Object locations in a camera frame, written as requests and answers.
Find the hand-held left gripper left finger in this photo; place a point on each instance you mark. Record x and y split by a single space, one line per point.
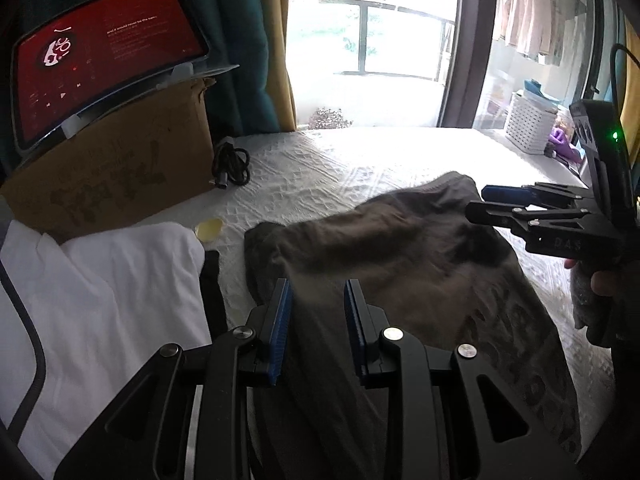
280 335

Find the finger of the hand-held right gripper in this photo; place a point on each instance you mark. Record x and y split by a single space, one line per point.
495 215
505 193

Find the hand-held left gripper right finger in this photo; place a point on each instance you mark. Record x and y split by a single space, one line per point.
356 330

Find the dark grey t-shirt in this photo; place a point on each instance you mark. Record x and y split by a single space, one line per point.
400 240

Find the hanging pale clothes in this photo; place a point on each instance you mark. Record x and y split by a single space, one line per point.
530 10

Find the person's right hand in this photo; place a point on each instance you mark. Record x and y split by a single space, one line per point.
602 287

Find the purple cloth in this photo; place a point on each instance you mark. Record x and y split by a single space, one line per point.
562 142

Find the white perforated plastic basket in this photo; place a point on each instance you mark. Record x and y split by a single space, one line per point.
530 127

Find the blue folded cloth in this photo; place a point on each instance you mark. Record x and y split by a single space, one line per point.
537 90

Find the small yellow translucent object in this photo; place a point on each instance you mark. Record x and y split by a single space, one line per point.
210 229

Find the white textured bedspread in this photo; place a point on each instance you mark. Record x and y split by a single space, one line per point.
350 170

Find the white garment with dark trim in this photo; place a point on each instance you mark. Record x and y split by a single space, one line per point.
110 300

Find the potted balcony plant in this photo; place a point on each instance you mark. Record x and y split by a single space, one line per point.
327 117

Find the black balcony railing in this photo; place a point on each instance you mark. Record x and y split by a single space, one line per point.
361 35

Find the brown cardboard box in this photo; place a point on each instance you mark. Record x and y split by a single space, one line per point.
125 170

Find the yellow curtain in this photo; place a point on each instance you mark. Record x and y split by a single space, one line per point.
280 45

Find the teal curtain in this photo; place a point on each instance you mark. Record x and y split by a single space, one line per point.
240 35

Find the dark window frame post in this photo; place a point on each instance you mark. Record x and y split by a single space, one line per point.
467 45

